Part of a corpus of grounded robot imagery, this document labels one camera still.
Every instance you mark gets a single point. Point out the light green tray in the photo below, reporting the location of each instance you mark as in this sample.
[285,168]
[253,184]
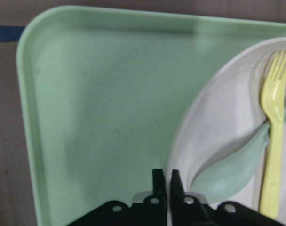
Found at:
[103,91]

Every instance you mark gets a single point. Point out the yellow plastic fork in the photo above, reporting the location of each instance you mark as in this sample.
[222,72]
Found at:
[272,102]

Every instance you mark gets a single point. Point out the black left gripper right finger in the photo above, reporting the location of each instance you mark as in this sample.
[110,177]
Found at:
[192,209]

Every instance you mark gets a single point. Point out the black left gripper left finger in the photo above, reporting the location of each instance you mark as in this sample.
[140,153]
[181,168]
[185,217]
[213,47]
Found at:
[147,209]

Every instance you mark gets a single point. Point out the teal plastic spoon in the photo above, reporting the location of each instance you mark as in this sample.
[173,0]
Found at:
[230,149]

